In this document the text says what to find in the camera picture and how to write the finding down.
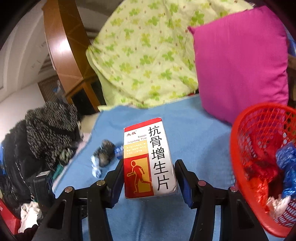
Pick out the magenta pillow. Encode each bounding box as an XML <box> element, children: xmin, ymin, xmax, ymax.
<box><xmin>188</xmin><ymin>6</ymin><xmax>288</xmax><ymax>123</ymax></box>

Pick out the red knotted plastic bag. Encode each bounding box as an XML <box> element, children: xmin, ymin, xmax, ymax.
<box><xmin>243</xmin><ymin>133</ymin><xmax>282</xmax><ymax>183</ymax></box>

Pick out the red white medicine box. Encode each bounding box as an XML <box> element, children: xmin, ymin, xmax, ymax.
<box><xmin>123</xmin><ymin>118</ymin><xmax>178</xmax><ymax>199</ymax></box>

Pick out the black jacket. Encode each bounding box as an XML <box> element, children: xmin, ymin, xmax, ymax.
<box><xmin>1</xmin><ymin>120</ymin><xmax>55</xmax><ymax>218</ymax></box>

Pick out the black white spotted garment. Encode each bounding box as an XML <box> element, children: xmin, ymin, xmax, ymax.
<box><xmin>25</xmin><ymin>102</ymin><xmax>81</xmax><ymax>170</ymax></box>

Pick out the blue plastic bag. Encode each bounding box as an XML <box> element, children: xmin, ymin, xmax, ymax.
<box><xmin>275</xmin><ymin>142</ymin><xmax>295</xmax><ymax>199</ymax></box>

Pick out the pink bed sheet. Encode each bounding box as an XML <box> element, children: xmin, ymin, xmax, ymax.
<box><xmin>52</xmin><ymin>113</ymin><xmax>100</xmax><ymax>192</ymax></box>

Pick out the white paper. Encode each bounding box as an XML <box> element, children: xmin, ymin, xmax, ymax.
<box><xmin>266</xmin><ymin>194</ymin><xmax>291</xmax><ymax>219</ymax></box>

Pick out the red mesh trash basket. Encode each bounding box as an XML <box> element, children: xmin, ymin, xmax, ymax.
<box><xmin>230</xmin><ymin>103</ymin><xmax>295</xmax><ymax>237</ymax></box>

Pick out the green clover quilt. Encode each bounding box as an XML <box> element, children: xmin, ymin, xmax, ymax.
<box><xmin>86</xmin><ymin>1</ymin><xmax>252</xmax><ymax>110</ymax></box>

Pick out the blue fleece blanket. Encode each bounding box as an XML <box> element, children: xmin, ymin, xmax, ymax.
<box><xmin>52</xmin><ymin>93</ymin><xmax>278</xmax><ymax>241</ymax></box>

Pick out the wooden cabinet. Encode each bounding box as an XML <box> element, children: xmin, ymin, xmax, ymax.
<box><xmin>43</xmin><ymin>1</ymin><xmax>102</xmax><ymax>114</ymax></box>

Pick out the blue toothpaste box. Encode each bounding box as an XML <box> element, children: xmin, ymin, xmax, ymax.
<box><xmin>114</xmin><ymin>145</ymin><xmax>124</xmax><ymax>160</ymax></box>

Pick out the black plastic bag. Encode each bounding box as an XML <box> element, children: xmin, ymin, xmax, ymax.
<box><xmin>92</xmin><ymin>140</ymin><xmax>115</xmax><ymax>168</ymax></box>

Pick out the green patterned cloth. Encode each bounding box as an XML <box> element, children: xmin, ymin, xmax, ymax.
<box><xmin>58</xmin><ymin>148</ymin><xmax>75</xmax><ymax>166</ymax></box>

